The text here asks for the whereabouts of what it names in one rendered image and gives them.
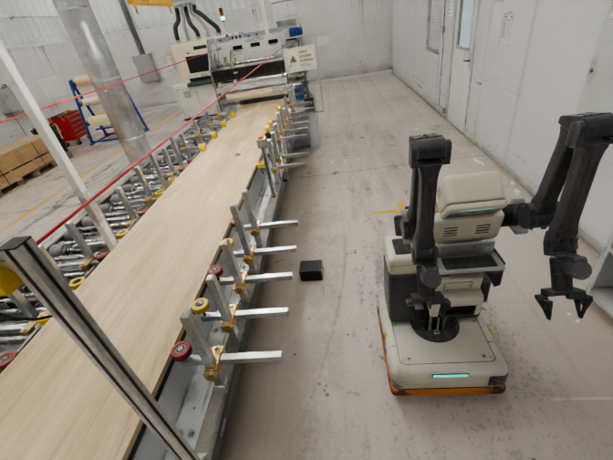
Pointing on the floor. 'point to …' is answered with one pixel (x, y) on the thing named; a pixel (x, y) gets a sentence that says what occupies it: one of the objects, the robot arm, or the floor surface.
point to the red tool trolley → (69, 126)
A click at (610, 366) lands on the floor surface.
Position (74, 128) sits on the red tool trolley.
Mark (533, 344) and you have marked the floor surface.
